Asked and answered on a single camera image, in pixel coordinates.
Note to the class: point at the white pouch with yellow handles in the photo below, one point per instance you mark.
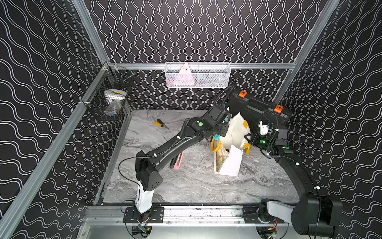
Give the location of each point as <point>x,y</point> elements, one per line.
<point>228,150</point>

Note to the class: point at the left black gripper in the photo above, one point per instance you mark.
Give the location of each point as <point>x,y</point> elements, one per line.
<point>223,129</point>

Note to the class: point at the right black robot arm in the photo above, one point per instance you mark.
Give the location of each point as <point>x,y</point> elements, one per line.
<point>315,214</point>

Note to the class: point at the black wire corner basket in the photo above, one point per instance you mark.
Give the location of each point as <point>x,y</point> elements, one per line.
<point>116,77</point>

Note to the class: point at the yellow black screwdriver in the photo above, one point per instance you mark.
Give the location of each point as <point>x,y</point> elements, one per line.
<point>160,123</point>

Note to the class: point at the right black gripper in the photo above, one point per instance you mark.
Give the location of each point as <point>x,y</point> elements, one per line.
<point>253,140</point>

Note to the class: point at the pink utility knife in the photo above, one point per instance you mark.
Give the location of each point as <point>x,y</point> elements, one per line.
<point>179,161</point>

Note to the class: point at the pink triangle card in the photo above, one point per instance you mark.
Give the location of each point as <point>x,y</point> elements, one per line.
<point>185,77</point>

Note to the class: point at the black tool case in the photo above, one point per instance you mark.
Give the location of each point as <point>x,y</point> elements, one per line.
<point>251,109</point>

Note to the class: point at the silver mounting rail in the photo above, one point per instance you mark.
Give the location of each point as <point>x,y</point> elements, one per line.
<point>220,215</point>

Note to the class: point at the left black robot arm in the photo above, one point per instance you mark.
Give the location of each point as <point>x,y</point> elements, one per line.
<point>148,165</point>

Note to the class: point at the white wire wall basket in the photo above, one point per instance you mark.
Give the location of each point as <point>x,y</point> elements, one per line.
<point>206,74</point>

